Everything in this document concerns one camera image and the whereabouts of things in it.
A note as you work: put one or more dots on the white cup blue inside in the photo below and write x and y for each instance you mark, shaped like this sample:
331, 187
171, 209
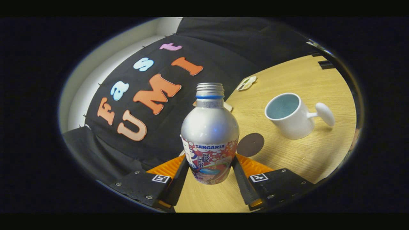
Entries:
294, 124

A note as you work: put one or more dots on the wooden table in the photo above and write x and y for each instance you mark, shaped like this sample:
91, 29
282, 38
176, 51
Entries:
287, 159

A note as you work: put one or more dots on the black backdrop cloth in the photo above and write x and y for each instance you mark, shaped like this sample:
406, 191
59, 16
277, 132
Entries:
223, 48

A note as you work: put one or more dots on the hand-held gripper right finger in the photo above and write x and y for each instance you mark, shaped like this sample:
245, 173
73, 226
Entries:
243, 185

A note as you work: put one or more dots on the white compartment tray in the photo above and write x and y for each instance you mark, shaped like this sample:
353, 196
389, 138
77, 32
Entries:
246, 83

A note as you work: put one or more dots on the dark round coaster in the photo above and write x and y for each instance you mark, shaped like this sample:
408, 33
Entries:
250, 145

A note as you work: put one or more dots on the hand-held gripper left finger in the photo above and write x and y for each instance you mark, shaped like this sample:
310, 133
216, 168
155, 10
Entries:
180, 185

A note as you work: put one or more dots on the silver juice bottle printed label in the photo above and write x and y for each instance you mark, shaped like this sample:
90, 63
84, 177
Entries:
209, 127

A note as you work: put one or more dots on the black table clamp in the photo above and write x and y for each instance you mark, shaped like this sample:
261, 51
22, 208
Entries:
317, 54
326, 64

